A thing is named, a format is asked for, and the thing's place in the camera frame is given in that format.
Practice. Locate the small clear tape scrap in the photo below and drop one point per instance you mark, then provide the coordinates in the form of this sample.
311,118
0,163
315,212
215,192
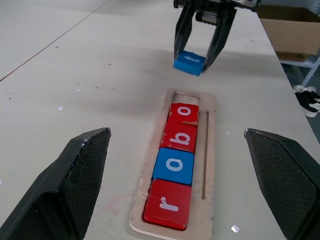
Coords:
235,228

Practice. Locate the red letter tile b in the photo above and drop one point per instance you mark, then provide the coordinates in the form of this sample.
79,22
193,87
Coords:
179,137

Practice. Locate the black and white sneaker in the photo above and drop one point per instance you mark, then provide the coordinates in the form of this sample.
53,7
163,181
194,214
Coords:
308,102

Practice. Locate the red letter tile o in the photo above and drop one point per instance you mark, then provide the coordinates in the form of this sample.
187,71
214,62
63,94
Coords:
184,112

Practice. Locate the blue letter tile t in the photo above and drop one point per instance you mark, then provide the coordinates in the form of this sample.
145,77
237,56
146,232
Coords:
188,63

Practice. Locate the wooden letter tray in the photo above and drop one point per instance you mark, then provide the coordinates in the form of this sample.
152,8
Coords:
210,150

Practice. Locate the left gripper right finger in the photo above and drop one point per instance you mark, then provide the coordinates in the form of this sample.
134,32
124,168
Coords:
290,185

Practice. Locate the brown cardboard box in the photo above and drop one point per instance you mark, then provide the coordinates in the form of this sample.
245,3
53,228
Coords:
290,32

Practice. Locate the red letter tile r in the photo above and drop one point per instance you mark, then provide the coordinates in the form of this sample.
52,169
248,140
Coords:
167,205

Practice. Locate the blue letter tile o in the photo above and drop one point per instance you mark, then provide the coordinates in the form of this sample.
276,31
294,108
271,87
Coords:
173,166

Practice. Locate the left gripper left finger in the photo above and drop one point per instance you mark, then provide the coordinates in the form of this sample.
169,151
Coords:
50,195

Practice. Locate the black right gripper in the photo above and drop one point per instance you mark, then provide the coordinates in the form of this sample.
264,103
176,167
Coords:
212,6

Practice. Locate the grey metal shelf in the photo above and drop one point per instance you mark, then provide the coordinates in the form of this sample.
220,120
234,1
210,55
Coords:
311,67

